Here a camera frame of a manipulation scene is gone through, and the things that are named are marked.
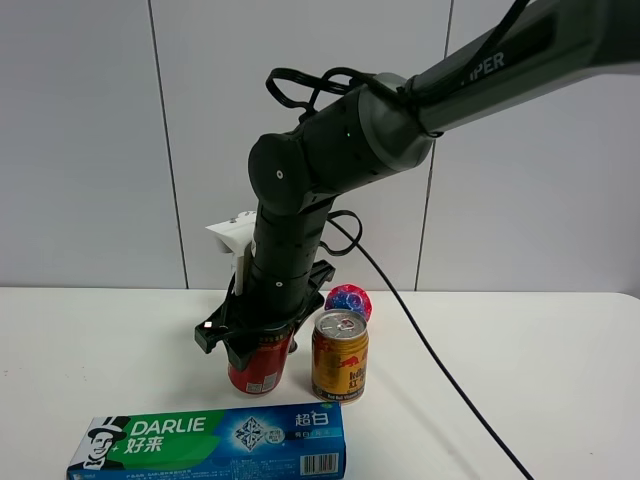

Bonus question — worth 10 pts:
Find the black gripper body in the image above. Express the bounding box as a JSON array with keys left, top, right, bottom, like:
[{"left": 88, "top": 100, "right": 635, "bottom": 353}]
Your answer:
[{"left": 194, "top": 260, "right": 335, "bottom": 355}]

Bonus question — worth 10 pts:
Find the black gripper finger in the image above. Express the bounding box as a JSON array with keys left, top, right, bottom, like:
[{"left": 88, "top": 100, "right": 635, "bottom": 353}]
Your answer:
[{"left": 224, "top": 342, "right": 256, "bottom": 371}]

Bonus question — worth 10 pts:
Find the red black drink can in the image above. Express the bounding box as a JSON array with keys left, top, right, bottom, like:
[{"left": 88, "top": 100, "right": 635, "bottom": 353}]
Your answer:
[{"left": 226, "top": 327, "right": 295, "bottom": 395}]

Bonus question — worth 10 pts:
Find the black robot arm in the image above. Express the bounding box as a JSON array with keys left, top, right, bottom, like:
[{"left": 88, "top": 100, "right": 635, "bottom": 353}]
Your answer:
[{"left": 194, "top": 1, "right": 639, "bottom": 370}]

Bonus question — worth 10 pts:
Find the Darlie toothpaste box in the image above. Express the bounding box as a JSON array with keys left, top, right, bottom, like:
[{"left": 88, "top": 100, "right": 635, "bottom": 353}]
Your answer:
[{"left": 66, "top": 402, "right": 347, "bottom": 479}]

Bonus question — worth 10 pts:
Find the gold energy drink can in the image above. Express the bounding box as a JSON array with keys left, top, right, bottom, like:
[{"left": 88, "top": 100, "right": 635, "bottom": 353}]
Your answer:
[{"left": 311, "top": 309, "right": 369, "bottom": 403}]

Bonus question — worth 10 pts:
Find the pink blue spiky ball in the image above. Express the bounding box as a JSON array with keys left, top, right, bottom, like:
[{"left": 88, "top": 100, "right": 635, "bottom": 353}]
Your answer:
[{"left": 324, "top": 284, "right": 372, "bottom": 322}]

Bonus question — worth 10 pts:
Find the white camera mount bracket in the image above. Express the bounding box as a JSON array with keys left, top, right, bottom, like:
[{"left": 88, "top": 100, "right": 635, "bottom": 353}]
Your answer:
[{"left": 206, "top": 211, "right": 257, "bottom": 296}]

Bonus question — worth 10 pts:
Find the black cable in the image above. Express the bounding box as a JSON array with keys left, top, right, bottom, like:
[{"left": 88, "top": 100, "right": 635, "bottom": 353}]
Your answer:
[{"left": 265, "top": 67, "right": 535, "bottom": 480}]

